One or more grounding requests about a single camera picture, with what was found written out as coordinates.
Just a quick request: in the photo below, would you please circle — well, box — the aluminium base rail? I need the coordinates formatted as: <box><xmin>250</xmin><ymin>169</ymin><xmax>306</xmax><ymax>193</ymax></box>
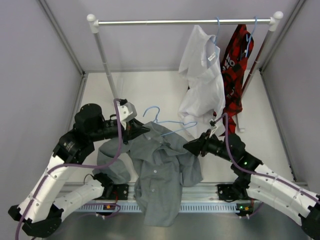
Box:
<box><xmin>57</xmin><ymin>182</ymin><xmax>231</xmax><ymax>203</ymax></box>

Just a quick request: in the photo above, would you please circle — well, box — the red black plaid shirt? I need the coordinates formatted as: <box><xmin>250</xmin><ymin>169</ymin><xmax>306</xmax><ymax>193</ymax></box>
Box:
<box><xmin>220</xmin><ymin>24</ymin><xmax>254</xmax><ymax>134</ymax></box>

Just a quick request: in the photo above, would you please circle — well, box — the white hanging shirt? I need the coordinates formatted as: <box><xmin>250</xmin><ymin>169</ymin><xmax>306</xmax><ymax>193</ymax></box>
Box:
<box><xmin>178</xmin><ymin>25</ymin><xmax>226</xmax><ymax>138</ymax></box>

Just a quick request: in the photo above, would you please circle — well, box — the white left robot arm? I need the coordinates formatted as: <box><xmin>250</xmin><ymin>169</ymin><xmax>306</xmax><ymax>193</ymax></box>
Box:
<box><xmin>8</xmin><ymin>98</ymin><xmax>149</xmax><ymax>240</ymax></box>

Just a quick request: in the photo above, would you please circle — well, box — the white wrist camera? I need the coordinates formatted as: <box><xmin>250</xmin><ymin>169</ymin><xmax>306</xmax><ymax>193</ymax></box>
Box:
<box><xmin>117</xmin><ymin>99</ymin><xmax>138</xmax><ymax>124</ymax></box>
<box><xmin>209</xmin><ymin>119</ymin><xmax>218</xmax><ymax>138</ymax></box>

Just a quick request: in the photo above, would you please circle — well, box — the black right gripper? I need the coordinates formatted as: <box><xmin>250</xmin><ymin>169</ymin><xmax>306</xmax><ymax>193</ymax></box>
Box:
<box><xmin>183</xmin><ymin>129</ymin><xmax>235</xmax><ymax>163</ymax></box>

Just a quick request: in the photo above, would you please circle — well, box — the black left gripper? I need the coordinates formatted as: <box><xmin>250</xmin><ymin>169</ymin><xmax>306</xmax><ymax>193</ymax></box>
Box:
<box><xmin>88</xmin><ymin>117</ymin><xmax>150</xmax><ymax>145</ymax></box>

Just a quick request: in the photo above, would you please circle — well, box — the blue hanger under plaid shirt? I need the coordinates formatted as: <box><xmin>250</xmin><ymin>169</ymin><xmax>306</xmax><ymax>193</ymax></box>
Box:
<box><xmin>244</xmin><ymin>16</ymin><xmax>258</xmax><ymax>58</ymax></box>

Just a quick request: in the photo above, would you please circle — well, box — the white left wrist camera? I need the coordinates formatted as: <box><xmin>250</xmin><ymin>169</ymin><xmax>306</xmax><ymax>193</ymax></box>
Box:
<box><xmin>117</xmin><ymin>99</ymin><xmax>138</xmax><ymax>124</ymax></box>

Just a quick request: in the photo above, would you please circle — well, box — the white metal clothes rack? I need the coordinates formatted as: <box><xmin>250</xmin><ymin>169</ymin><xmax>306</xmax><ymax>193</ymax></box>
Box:
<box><xmin>86</xmin><ymin>10</ymin><xmax>284</xmax><ymax>133</ymax></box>

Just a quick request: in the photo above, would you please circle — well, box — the grey button-up shirt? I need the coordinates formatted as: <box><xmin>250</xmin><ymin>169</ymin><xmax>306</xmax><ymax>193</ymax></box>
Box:
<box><xmin>96</xmin><ymin>121</ymin><xmax>204</xmax><ymax>228</ymax></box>

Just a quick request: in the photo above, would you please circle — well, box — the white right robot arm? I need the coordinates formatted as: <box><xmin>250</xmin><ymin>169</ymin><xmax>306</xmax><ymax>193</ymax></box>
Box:
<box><xmin>183</xmin><ymin>131</ymin><xmax>320</xmax><ymax>240</ymax></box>

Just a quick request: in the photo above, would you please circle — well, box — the white slotted cable duct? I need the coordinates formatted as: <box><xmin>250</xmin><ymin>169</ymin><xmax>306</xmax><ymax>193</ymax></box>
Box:
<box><xmin>76</xmin><ymin>202</ymin><xmax>253</xmax><ymax>214</ymax></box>

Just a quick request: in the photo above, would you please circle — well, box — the blue hanger under white shirt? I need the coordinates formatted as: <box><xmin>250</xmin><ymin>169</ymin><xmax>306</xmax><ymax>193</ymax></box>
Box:
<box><xmin>213</xmin><ymin>17</ymin><xmax>221</xmax><ymax>46</ymax></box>

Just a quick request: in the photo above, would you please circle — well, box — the light blue wire hanger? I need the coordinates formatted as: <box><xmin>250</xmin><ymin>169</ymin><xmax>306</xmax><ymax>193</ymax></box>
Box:
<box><xmin>142</xmin><ymin>105</ymin><xmax>198</xmax><ymax>136</ymax></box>

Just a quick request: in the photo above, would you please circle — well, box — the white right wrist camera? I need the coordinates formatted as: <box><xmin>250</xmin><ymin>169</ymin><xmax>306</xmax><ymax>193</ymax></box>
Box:
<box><xmin>209</xmin><ymin>119</ymin><xmax>218</xmax><ymax>138</ymax></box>

